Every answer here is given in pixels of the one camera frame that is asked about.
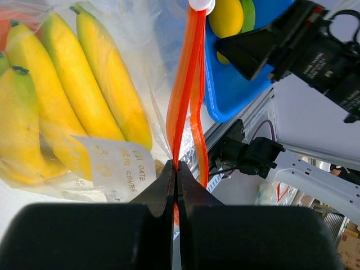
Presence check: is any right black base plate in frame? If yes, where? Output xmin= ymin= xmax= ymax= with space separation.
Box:
xmin=219 ymin=119 xmax=245 ymax=143

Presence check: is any yellow green starfruit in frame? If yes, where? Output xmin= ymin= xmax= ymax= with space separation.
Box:
xmin=217 ymin=52 xmax=230 ymax=65

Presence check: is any aluminium mounting rail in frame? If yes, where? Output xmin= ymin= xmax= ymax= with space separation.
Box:
xmin=179 ymin=87 xmax=276 ymax=197

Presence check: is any clear zip top bag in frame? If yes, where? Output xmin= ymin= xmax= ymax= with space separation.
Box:
xmin=1 ymin=1 xmax=214 ymax=203

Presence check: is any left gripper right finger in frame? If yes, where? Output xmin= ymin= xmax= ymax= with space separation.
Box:
xmin=177 ymin=162 xmax=343 ymax=269

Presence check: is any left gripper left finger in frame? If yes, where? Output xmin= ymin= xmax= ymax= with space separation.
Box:
xmin=1 ymin=161 xmax=176 ymax=269

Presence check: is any yellow lemon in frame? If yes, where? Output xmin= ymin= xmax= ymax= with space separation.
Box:
xmin=208 ymin=0 xmax=244 ymax=38

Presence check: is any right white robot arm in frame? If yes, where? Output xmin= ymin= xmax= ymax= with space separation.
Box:
xmin=216 ymin=1 xmax=359 ymax=223

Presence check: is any yellow banana bunch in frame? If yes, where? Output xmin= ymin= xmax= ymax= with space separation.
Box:
xmin=1 ymin=2 xmax=152 ymax=185

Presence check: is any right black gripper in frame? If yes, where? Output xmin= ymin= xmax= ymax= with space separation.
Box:
xmin=215 ymin=1 xmax=359 ymax=123

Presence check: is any blue plastic bin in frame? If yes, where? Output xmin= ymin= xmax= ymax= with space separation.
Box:
xmin=205 ymin=1 xmax=293 ymax=123

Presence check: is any green halved fruit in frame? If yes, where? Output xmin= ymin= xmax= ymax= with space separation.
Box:
xmin=240 ymin=0 xmax=255 ymax=33

